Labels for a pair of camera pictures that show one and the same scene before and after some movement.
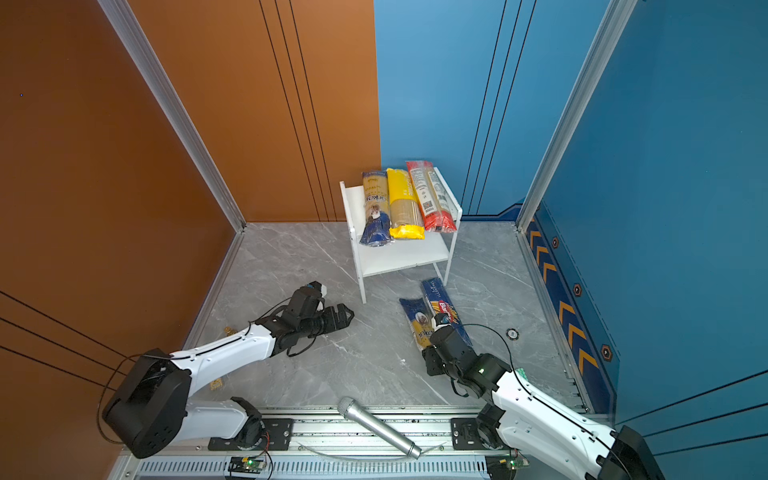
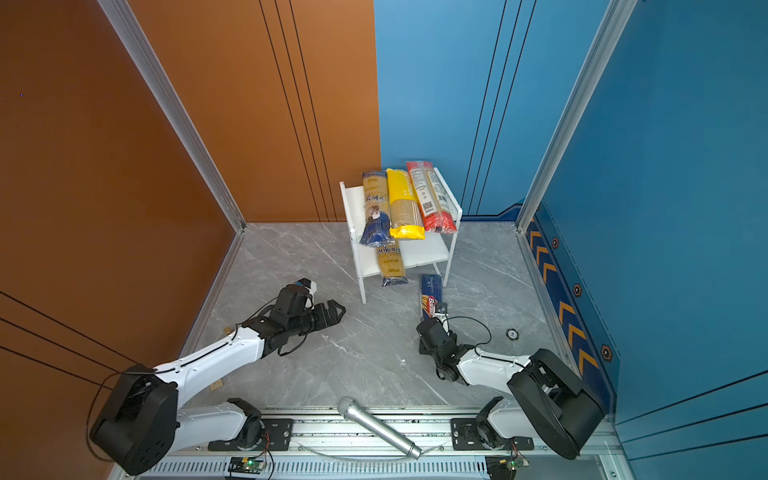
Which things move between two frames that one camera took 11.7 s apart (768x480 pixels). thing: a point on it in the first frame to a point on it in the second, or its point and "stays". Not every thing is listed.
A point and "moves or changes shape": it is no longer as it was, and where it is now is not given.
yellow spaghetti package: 406,215 stays
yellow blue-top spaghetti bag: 377,230 stays
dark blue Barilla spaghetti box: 438,302 moves or changes shape
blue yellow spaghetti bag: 420,320 to 391,264
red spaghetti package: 438,206 stays
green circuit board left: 248,465 stays
